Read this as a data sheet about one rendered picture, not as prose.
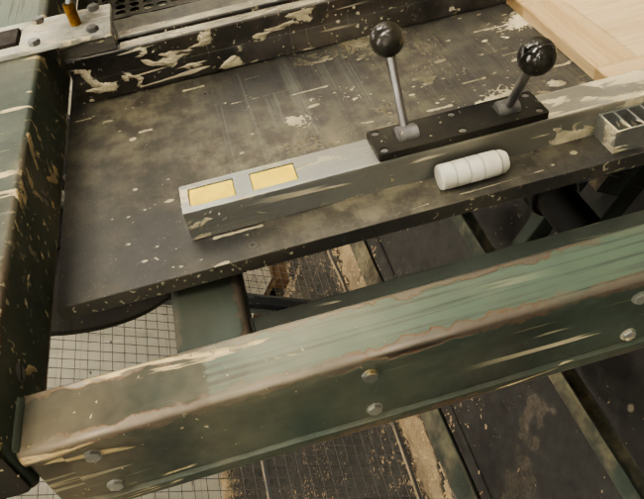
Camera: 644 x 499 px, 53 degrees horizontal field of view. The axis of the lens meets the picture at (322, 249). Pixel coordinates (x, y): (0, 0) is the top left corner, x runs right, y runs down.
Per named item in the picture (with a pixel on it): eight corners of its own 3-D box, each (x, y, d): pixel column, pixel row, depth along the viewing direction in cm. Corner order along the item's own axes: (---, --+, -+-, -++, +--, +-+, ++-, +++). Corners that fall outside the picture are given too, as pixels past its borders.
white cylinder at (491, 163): (443, 196, 71) (510, 178, 72) (443, 175, 69) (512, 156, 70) (433, 180, 73) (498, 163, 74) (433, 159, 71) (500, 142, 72)
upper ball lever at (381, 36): (429, 141, 71) (404, 15, 67) (395, 149, 70) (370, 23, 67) (419, 139, 74) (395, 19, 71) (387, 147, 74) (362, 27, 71)
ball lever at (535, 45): (525, 124, 74) (569, 56, 61) (493, 132, 73) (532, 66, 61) (513, 95, 75) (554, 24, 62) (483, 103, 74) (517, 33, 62)
